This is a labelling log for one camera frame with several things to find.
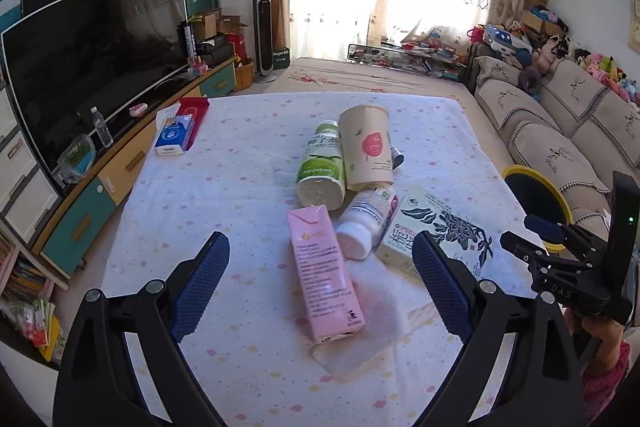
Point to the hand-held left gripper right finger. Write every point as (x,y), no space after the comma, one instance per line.
(440,287)

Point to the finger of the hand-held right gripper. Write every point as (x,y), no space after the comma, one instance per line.
(520,247)
(545,228)

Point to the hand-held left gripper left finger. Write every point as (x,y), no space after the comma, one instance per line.
(200,287)

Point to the yellow rim trash bin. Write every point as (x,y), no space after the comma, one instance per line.
(530,202)

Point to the white box black flower print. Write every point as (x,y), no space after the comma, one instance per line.
(440,217)

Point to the white pill bottle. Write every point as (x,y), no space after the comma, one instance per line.
(362,222)

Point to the pink drink carton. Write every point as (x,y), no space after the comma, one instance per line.
(325,277)

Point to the brown paper cup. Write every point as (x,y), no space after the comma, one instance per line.
(365,147)

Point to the green coconut water bottle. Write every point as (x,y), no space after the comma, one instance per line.
(320,167)

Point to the person's right hand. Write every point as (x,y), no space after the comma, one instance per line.
(602,337)

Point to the beige embroidered sofa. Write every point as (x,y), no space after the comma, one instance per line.
(550,147)

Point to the white spotted tablecloth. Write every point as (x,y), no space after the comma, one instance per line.
(240,167)

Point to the white blue foil sachet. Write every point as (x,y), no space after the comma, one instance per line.
(397,157)

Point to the teal yellow television cabinet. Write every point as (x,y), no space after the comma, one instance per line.
(75,227)

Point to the grey neck pillow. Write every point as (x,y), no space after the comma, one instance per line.
(530,82)

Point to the blue tissue pack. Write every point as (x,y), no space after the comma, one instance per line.
(172,134)

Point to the pile of colourful packets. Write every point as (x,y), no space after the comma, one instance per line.
(35,327)

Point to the pile of plush toys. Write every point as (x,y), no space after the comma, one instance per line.
(600,67)

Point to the white cartoon tissue pack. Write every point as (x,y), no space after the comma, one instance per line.
(165,114)

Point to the red paper packet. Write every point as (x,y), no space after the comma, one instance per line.
(196,109)

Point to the stack of books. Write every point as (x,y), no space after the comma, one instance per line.
(22,279)

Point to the clear water bottle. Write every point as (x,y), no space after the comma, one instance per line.
(102,129)

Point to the small pink white dish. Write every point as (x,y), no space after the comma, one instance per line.
(137,109)

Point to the blue star print bag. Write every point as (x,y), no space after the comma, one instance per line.
(500,38)

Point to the white drawer cabinet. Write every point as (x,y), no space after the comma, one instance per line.
(25,197)

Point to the red bag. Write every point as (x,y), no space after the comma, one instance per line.
(475,34)

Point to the cluttered glass coffee table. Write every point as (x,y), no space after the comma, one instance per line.
(410,57)

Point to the small pink box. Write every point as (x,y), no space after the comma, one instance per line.
(197,68)

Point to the beige floral cloth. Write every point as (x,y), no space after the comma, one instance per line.
(360,77)

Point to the stack of cardboard boxes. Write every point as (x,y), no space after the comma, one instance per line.
(537,2)

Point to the black flat box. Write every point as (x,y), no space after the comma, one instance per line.
(216,49)

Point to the green box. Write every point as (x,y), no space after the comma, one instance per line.
(281,59)

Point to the red box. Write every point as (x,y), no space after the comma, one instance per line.
(237,47)

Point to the black curved television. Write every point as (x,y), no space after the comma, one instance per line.
(100,57)

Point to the open cardboard box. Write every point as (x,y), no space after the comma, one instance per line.
(206,26)
(231,26)

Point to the grey tower fan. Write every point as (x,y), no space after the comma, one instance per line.
(264,32)

